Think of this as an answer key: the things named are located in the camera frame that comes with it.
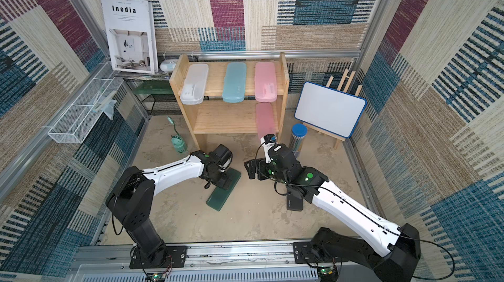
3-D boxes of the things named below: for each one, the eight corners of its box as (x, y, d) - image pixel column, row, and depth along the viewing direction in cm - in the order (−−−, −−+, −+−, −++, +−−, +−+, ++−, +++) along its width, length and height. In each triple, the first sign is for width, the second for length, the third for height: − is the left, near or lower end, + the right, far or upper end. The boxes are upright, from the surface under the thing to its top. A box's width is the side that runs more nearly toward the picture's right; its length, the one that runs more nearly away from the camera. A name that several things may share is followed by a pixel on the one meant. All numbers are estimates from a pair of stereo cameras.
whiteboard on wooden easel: (297, 147, 107) (309, 106, 83) (292, 112, 123) (300, 70, 100) (347, 147, 106) (372, 105, 83) (334, 112, 123) (352, 69, 100)
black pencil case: (287, 211, 86) (288, 208, 83) (285, 196, 90) (286, 192, 87) (302, 211, 86) (304, 208, 83) (299, 196, 90) (301, 192, 87)
